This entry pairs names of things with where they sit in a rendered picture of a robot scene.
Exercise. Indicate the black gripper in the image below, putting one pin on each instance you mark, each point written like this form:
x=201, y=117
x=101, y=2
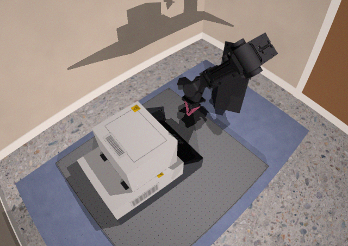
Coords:
x=193, y=103

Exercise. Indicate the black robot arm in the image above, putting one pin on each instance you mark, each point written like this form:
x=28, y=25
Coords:
x=243, y=58

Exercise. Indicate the black and white benchtop lab instrument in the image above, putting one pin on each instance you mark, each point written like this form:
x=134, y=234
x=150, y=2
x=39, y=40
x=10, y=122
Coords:
x=138, y=160

